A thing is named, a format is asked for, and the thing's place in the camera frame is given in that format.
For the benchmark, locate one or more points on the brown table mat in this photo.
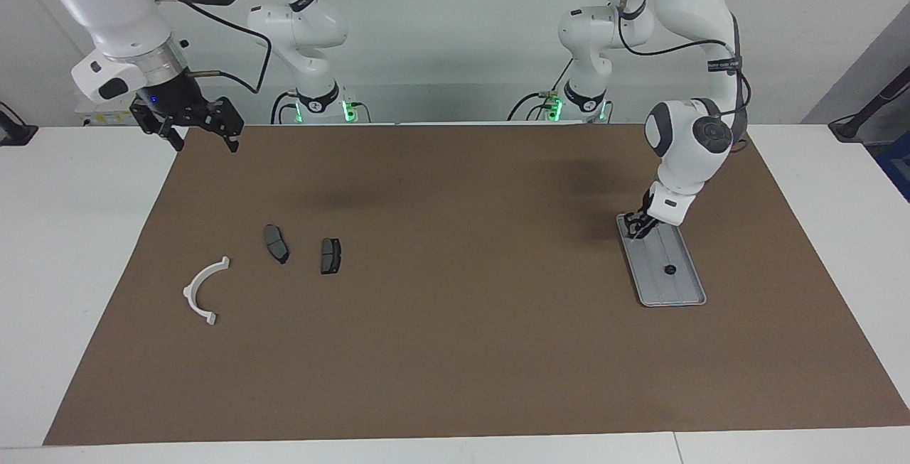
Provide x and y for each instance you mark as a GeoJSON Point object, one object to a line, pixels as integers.
{"type": "Point", "coordinates": [455, 308]}

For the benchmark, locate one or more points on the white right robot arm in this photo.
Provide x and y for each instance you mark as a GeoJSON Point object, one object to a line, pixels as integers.
{"type": "Point", "coordinates": [114, 9]}

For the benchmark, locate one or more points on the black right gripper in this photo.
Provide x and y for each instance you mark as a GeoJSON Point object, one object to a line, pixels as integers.
{"type": "Point", "coordinates": [178, 105]}

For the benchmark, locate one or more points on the black stand with flat foot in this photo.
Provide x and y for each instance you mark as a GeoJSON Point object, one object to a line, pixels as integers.
{"type": "Point", "coordinates": [14, 133]}

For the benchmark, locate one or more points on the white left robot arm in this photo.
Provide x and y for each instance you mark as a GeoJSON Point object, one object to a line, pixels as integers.
{"type": "Point", "coordinates": [686, 144]}

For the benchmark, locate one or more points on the white wall box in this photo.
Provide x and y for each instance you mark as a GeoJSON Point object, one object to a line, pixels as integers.
{"type": "Point", "coordinates": [99, 118]}

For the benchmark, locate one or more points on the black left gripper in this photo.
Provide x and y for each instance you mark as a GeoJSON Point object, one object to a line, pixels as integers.
{"type": "Point", "coordinates": [648, 204]}

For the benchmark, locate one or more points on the silver metal tray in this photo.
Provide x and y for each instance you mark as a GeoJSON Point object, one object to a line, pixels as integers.
{"type": "Point", "coordinates": [665, 286]}

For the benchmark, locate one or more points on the black slanted stand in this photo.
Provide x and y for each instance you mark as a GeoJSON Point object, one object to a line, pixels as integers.
{"type": "Point", "coordinates": [871, 110]}

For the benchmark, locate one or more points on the long dark brake pad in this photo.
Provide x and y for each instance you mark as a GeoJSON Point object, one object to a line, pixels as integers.
{"type": "Point", "coordinates": [276, 242]}

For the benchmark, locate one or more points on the short dark brake pad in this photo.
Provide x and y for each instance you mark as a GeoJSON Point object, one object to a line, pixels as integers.
{"type": "Point", "coordinates": [330, 256]}

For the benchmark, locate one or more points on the white semicircular bracket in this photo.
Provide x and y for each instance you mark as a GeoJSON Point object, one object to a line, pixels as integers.
{"type": "Point", "coordinates": [193, 292]}

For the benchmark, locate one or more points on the blue box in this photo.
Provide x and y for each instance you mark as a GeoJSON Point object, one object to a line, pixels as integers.
{"type": "Point", "coordinates": [897, 165]}

